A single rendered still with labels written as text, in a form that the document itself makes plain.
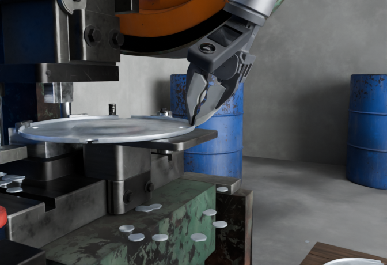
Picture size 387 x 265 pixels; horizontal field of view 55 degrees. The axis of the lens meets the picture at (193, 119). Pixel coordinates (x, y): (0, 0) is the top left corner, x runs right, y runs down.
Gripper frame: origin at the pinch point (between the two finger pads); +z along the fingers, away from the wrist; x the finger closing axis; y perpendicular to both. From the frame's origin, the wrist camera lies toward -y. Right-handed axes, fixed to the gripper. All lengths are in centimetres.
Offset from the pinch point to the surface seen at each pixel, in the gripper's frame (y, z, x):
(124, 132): -10.1, 4.3, 6.2
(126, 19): 27.5, -6.8, 38.7
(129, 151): -8.5, 7.4, 4.8
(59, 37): -12.9, -5.0, 21.3
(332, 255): 52, 32, -38
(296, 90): 325, 21, 27
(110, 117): 5.1, 10.1, 18.8
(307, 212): 181, 73, -32
